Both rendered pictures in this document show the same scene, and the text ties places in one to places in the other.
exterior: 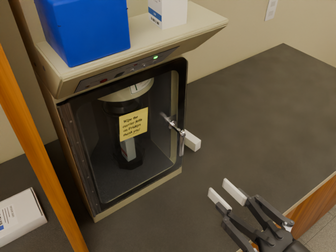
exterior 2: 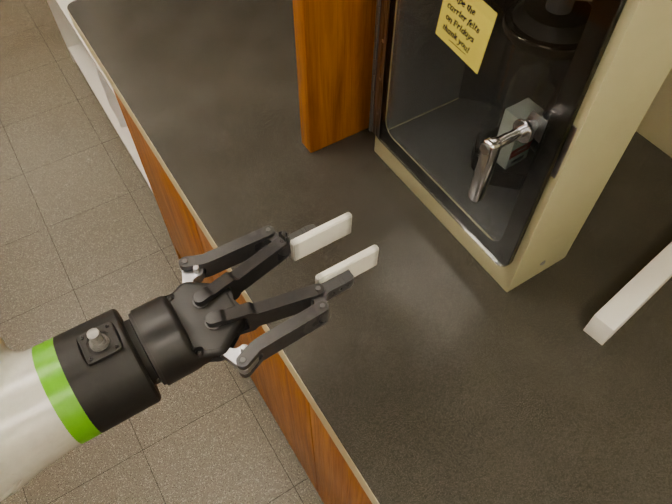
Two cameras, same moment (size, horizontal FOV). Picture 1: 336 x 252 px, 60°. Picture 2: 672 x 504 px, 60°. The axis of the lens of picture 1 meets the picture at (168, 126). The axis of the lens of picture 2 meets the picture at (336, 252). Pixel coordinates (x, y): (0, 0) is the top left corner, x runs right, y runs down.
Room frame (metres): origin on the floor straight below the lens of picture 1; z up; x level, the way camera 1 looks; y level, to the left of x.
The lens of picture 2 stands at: (0.41, -0.47, 1.62)
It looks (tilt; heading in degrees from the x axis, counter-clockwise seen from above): 55 degrees down; 93
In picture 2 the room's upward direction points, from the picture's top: straight up
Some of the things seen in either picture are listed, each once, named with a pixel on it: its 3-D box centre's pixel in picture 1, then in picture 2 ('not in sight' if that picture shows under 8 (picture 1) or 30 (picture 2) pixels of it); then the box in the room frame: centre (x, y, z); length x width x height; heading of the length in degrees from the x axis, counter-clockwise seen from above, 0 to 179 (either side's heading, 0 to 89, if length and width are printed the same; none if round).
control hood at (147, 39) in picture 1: (140, 56); not in sight; (0.47, 0.05, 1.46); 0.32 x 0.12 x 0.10; 126
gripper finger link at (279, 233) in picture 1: (262, 219); (267, 311); (0.33, -0.21, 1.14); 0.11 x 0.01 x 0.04; 23
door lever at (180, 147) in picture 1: (177, 139); (496, 163); (0.55, -0.03, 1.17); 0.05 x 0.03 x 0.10; 35
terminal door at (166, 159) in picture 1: (137, 142); (458, 80); (0.51, 0.08, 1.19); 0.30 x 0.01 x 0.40; 125
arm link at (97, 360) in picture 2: not in sight; (111, 365); (0.20, -0.27, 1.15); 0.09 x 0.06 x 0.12; 126
